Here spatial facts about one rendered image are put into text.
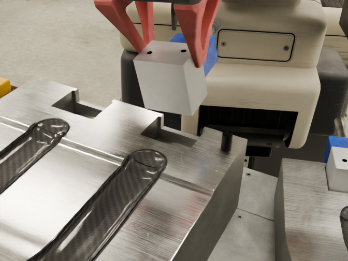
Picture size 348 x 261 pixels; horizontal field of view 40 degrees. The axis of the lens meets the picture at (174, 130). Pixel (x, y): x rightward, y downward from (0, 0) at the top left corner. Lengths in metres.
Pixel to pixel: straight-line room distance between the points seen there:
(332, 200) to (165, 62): 0.20
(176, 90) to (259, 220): 0.18
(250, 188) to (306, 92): 0.28
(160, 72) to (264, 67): 0.41
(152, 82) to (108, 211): 0.12
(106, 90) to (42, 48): 0.61
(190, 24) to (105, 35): 2.57
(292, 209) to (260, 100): 0.37
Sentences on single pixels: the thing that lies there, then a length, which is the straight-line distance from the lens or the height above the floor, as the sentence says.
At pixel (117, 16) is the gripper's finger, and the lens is 0.41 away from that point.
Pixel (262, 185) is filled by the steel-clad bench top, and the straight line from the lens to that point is 0.56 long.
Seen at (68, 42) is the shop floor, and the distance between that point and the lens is 2.89.
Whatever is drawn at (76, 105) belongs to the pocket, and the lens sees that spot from 0.56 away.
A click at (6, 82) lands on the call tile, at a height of 0.84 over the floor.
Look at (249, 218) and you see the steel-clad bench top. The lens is 0.52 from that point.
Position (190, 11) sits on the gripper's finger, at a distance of 0.37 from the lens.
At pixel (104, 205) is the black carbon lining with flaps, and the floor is 0.88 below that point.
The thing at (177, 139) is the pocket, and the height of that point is 0.87.
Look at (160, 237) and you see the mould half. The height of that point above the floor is 0.88.
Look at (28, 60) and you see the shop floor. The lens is 2.71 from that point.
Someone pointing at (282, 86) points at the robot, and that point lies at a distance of 0.79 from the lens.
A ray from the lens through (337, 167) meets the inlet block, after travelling 0.48.
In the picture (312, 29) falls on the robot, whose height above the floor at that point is 0.88.
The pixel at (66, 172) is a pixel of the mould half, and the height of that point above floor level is 0.89.
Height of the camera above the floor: 1.16
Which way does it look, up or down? 34 degrees down
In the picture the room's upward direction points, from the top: 2 degrees clockwise
